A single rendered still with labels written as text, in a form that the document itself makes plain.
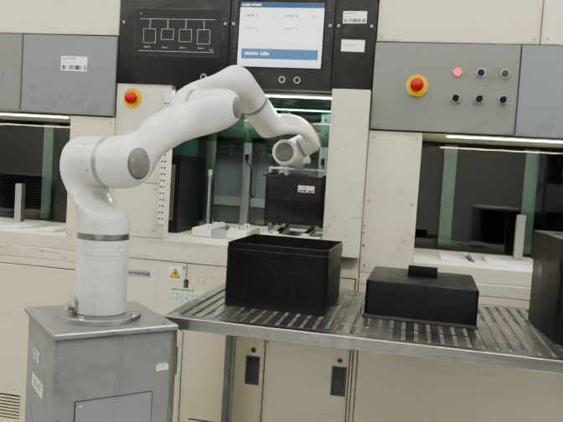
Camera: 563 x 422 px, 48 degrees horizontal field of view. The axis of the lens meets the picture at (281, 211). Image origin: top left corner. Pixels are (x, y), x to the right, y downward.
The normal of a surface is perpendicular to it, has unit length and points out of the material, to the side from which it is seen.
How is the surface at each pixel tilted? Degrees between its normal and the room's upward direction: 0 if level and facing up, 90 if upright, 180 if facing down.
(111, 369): 90
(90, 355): 90
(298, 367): 90
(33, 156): 90
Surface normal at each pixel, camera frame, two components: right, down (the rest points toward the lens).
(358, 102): -0.20, 0.04
